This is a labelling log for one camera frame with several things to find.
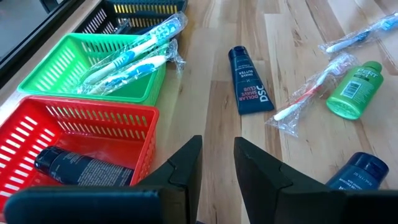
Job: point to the purple packet centre right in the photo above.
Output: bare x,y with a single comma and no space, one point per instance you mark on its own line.
248,84

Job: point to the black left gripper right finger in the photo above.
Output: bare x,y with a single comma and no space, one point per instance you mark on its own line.
311,208

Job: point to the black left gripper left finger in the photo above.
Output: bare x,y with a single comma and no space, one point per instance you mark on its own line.
93,205

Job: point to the wrapped red toothbrush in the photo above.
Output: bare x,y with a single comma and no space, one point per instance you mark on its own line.
311,90

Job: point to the black plastic basket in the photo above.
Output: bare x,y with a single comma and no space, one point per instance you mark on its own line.
93,25

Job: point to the red plastic basket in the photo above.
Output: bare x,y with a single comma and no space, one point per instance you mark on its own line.
102,152

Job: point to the green shampoo bottle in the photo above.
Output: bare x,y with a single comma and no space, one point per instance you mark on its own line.
354,90

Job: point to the dark blue shave tube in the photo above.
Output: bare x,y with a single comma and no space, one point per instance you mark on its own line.
84,169
360,171

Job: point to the green plastic basket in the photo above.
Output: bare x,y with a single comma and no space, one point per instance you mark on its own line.
53,77

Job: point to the black aluminium table frame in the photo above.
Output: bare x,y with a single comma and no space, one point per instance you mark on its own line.
37,37

